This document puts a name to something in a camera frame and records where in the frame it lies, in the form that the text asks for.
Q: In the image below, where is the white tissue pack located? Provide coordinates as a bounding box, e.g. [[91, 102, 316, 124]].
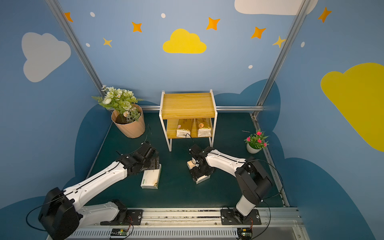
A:
[[187, 160, 211, 184], [141, 164, 162, 190]]

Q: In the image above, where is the gold tissue pack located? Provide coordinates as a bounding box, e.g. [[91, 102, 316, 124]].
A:
[[196, 118, 212, 138], [176, 119, 193, 138]]

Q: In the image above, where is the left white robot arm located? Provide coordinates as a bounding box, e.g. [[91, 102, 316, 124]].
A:
[[38, 142, 160, 240]]

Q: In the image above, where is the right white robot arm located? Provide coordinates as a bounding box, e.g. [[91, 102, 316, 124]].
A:
[[187, 145, 273, 221]]

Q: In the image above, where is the right green circuit board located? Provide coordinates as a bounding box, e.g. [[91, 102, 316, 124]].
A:
[[237, 228, 253, 240]]

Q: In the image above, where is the green circuit board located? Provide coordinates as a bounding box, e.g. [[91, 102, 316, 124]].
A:
[[110, 229, 128, 238], [237, 228, 253, 240]]

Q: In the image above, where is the left green circuit board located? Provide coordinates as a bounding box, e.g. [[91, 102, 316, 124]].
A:
[[110, 229, 128, 238]]

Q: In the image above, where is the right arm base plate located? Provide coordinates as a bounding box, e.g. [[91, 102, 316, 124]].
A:
[[220, 208, 262, 225]]

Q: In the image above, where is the white frame wooden shelf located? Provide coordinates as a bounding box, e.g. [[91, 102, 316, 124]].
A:
[[159, 90, 218, 152]]

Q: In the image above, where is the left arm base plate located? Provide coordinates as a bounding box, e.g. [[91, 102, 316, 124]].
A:
[[100, 209, 143, 226]]

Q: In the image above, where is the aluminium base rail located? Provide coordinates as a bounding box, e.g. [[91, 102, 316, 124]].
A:
[[67, 207, 310, 240]]

